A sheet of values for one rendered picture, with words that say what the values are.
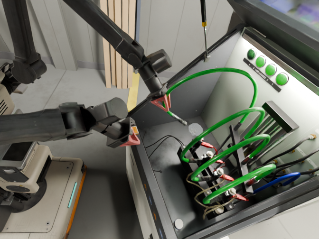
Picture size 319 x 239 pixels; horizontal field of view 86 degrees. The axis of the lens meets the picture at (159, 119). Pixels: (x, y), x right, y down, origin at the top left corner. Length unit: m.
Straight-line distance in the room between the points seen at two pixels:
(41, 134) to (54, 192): 1.22
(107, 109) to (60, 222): 1.22
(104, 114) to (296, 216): 0.56
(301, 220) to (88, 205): 1.54
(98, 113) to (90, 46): 2.44
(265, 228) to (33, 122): 0.68
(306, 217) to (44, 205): 1.48
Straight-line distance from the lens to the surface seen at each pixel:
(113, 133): 0.51
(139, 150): 0.88
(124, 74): 2.52
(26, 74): 0.85
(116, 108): 0.43
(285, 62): 0.79
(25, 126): 0.39
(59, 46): 2.89
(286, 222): 0.66
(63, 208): 1.55
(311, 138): 0.78
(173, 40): 2.65
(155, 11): 2.50
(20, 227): 1.62
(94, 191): 1.82
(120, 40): 0.63
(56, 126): 0.41
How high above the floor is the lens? 1.72
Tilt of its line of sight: 50 degrees down
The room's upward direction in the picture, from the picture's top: 13 degrees clockwise
